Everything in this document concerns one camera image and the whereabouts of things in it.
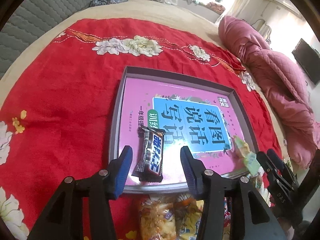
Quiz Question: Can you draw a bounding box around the pink Chinese workbook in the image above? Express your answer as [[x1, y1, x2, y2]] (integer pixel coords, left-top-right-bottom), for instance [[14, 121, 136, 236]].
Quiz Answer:
[[119, 77, 245, 191]]

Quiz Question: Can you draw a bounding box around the pink quilted comforter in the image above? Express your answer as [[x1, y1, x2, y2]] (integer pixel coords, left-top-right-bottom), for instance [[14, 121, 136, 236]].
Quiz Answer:
[[218, 16, 319, 168]]

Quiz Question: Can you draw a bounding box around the grey quilted headboard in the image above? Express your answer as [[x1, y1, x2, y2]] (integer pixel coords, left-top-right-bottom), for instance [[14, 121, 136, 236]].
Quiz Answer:
[[1, 0, 93, 76]]

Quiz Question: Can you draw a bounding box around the red floral blanket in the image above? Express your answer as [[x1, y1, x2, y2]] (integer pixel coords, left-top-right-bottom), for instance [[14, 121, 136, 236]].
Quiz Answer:
[[1, 18, 280, 239]]

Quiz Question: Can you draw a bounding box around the beige bed sheet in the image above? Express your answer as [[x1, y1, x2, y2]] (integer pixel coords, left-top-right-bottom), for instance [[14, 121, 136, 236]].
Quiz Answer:
[[1, 0, 284, 148]]

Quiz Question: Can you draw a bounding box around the clear orange cracker snack bag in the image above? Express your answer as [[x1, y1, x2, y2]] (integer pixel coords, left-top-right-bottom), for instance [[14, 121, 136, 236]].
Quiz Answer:
[[138, 197, 177, 240]]

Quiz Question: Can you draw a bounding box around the yellow cartoon snack bag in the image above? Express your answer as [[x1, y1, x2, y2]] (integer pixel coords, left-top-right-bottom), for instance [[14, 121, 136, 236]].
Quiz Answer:
[[174, 193, 204, 240]]

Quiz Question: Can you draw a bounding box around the brown Snickers bar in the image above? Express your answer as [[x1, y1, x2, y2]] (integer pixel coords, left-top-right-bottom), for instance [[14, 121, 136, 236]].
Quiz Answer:
[[132, 125, 165, 183]]

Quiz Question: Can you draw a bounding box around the green transparent pastry packet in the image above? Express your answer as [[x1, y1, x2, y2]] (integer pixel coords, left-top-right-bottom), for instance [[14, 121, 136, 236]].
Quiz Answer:
[[232, 135, 261, 177]]

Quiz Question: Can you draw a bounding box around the black wall television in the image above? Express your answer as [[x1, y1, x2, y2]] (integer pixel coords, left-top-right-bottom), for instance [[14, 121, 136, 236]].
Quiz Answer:
[[292, 38, 320, 85]]

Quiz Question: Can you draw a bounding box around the white air conditioner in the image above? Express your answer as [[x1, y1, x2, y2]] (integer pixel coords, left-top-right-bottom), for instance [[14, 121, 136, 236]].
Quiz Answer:
[[274, 0, 302, 17]]

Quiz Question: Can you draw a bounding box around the dark blue patterned pillow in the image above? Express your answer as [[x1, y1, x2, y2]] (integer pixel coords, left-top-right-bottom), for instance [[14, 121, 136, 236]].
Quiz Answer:
[[88, 0, 128, 8]]

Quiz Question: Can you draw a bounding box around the grey shallow cardboard box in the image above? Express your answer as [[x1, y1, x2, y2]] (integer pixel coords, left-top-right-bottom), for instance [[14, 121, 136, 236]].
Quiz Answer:
[[109, 67, 258, 194]]

